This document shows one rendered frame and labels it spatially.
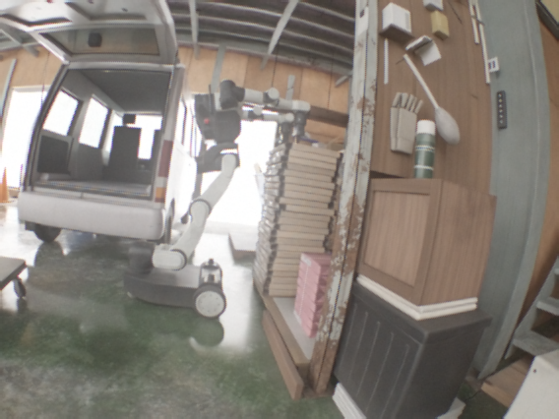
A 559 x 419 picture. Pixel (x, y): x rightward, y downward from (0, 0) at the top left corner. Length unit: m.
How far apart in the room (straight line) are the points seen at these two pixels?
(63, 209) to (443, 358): 2.48
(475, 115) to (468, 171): 0.29
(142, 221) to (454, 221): 1.98
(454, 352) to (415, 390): 0.16
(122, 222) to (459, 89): 2.30
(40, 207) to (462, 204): 2.66
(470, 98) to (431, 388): 1.22
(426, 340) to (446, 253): 0.23
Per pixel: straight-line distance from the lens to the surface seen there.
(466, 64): 1.54
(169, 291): 1.68
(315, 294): 1.33
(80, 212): 2.35
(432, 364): 0.84
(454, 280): 0.84
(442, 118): 1.12
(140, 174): 4.17
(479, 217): 0.88
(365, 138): 0.95
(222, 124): 1.69
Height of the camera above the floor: 0.78
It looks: 4 degrees down
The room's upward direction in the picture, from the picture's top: 8 degrees clockwise
